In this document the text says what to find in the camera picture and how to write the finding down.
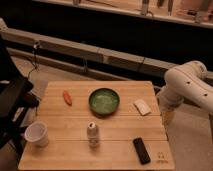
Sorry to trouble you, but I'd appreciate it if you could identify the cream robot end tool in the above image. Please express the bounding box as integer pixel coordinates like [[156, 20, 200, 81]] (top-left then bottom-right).
[[162, 107, 174, 125]]

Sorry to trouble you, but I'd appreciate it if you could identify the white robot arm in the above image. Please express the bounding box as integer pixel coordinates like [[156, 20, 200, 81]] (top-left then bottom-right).
[[156, 61, 213, 125]]

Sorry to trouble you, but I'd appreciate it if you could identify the white plastic bottle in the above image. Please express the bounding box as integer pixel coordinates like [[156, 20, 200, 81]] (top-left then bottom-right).
[[87, 122, 99, 148]]

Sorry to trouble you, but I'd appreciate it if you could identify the white sponge block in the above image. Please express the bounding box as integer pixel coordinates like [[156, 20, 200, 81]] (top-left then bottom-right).
[[134, 99, 151, 116]]

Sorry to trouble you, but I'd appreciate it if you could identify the black remote control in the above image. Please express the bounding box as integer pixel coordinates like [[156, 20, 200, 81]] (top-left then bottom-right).
[[133, 138, 151, 164]]

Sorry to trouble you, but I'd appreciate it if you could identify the green bowl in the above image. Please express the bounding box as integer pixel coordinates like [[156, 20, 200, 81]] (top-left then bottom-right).
[[89, 88, 120, 116]]

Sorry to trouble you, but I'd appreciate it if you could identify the orange carrot toy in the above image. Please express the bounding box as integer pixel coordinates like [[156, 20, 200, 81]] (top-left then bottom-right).
[[63, 91, 72, 106]]

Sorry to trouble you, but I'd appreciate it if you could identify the white paper cup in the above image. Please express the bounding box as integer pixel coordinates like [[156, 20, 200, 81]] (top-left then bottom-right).
[[24, 121, 49, 147]]

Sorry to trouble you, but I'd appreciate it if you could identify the black chair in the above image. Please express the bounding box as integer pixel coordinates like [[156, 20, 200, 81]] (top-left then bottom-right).
[[0, 36, 39, 155]]

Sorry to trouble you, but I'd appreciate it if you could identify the black cable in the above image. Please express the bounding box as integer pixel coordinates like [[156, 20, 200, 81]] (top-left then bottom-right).
[[27, 41, 41, 80]]

